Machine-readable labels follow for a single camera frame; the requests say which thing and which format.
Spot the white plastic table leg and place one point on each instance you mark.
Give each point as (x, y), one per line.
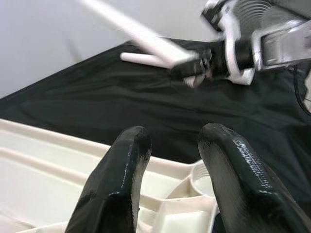
(138, 58)
(136, 34)

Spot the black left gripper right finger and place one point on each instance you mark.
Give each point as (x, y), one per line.
(243, 194)

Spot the black table cloth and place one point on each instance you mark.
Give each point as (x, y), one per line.
(121, 97)

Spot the white standing fan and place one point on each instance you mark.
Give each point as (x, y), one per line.
(252, 7)

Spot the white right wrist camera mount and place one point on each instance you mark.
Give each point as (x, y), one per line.
(230, 41)

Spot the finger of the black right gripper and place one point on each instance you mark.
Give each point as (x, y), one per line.
(199, 53)
(185, 71)

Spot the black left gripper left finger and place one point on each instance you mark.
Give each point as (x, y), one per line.
(111, 194)

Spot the white plastic table top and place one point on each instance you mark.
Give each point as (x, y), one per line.
(48, 182)

